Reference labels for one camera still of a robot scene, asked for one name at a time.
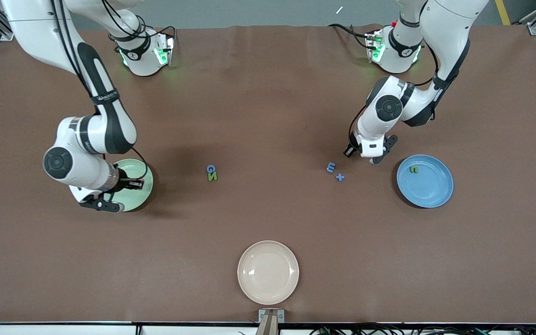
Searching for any light green plate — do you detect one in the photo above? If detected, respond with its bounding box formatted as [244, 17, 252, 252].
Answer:
[112, 159, 154, 213]

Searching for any blue plate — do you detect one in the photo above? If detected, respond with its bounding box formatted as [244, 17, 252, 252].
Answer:
[396, 154, 454, 208]

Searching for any brown table cover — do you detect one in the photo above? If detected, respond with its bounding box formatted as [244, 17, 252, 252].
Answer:
[0, 24, 536, 325]

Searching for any beige plate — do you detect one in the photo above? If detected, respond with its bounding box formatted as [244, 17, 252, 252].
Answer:
[237, 240, 300, 306]

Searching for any black left arm base cable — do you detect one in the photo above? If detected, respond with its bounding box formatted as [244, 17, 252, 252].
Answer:
[328, 23, 375, 49]

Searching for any black arm base cable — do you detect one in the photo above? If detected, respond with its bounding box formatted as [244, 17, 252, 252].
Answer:
[145, 23, 178, 52]
[328, 23, 375, 49]

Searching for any black right arm base cable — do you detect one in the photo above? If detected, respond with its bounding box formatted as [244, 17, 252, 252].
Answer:
[145, 23, 178, 52]

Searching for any white table edge rail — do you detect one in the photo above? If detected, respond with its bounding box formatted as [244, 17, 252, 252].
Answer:
[0, 322, 536, 335]

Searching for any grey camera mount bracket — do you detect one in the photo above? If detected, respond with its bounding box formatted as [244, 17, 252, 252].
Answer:
[258, 309, 285, 335]

